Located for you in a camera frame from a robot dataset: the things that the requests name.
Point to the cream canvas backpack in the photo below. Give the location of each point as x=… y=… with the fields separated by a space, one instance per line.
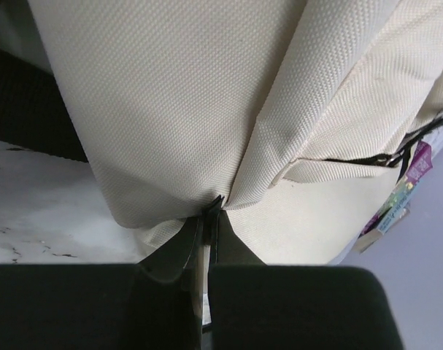
x=119 y=120

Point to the purple treehouse book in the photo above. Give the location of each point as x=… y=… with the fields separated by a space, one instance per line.
x=395 y=207

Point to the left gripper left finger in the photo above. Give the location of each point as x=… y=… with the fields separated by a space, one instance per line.
x=152 y=304

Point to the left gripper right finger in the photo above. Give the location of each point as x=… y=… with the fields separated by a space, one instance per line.
x=258 y=306

